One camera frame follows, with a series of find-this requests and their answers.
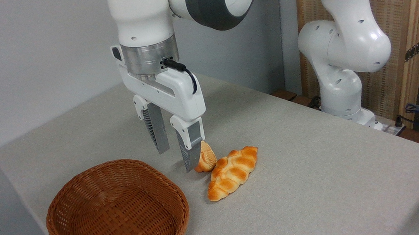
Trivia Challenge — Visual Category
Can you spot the small golden bread roll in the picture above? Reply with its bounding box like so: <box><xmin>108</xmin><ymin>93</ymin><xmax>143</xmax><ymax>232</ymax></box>
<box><xmin>192</xmin><ymin>139</ymin><xmax>219</xmax><ymax>174</ymax></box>

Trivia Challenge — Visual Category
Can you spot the black base cable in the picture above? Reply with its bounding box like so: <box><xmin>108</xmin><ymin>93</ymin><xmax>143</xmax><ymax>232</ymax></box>
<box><xmin>307</xmin><ymin>95</ymin><xmax>322</xmax><ymax>110</ymax></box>

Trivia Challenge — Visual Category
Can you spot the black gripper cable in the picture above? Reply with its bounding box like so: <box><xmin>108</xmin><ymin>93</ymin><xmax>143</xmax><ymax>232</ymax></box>
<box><xmin>163</xmin><ymin>56</ymin><xmax>199</xmax><ymax>98</ymax></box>

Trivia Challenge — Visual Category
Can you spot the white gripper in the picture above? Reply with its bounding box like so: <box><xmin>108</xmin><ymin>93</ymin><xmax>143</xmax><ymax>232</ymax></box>
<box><xmin>110</xmin><ymin>37</ymin><xmax>213</xmax><ymax>180</ymax></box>

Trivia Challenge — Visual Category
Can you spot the braided golden bread loaf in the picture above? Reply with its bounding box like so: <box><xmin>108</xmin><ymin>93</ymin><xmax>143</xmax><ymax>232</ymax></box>
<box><xmin>203</xmin><ymin>145</ymin><xmax>264</xmax><ymax>203</ymax></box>

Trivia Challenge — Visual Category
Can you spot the brown wicker basket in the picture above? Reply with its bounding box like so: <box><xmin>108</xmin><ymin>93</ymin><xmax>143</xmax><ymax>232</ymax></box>
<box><xmin>40</xmin><ymin>153</ymin><xmax>192</xmax><ymax>235</ymax></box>

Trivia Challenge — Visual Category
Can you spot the dark metal screen hinge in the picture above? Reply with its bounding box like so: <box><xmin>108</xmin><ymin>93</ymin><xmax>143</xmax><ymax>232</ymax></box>
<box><xmin>402</xmin><ymin>38</ymin><xmax>419</xmax><ymax>63</ymax></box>

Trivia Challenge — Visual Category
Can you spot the brown wooden board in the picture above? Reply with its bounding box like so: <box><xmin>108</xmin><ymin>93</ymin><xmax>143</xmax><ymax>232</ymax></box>
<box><xmin>290</xmin><ymin>93</ymin><xmax>322</xmax><ymax>114</ymax></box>
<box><xmin>397</xmin><ymin>126</ymin><xmax>419</xmax><ymax>149</ymax></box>
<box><xmin>271</xmin><ymin>87</ymin><xmax>298</xmax><ymax>103</ymax></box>

